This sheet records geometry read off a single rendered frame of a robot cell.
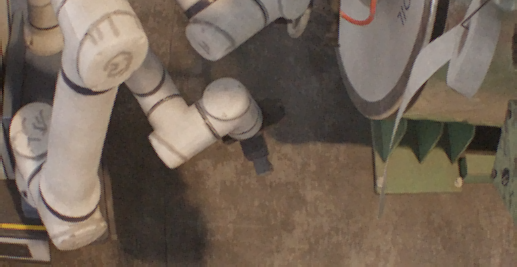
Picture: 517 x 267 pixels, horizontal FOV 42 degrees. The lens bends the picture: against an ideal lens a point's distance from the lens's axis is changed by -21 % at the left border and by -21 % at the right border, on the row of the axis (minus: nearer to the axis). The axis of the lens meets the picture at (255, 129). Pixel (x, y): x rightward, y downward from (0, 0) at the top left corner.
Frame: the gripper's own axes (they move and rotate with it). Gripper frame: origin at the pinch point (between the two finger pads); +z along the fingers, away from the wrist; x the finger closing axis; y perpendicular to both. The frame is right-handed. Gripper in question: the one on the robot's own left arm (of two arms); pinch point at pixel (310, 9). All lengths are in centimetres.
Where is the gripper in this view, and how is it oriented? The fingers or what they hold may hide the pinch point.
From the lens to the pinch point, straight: 181.4
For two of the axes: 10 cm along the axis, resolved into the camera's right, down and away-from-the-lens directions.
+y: -1.2, 9.9, -0.7
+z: 6.0, 1.3, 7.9
